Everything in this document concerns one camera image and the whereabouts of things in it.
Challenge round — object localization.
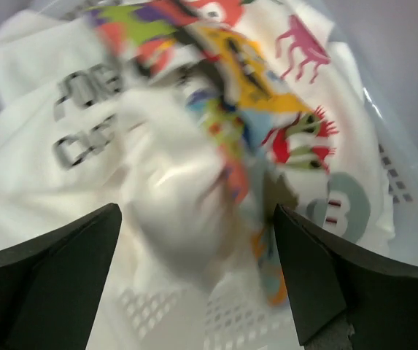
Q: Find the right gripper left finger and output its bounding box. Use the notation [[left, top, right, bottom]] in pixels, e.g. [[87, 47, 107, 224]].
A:
[[0, 203, 122, 350]]

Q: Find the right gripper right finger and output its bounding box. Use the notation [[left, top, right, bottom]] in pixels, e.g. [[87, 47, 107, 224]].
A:
[[273, 206, 418, 349]]

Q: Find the white colourful print t shirt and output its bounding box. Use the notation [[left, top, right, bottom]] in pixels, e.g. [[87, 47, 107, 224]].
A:
[[0, 1, 395, 306]]

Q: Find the white plastic basket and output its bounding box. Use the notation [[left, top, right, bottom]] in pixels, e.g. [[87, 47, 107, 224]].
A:
[[89, 1, 418, 349]]

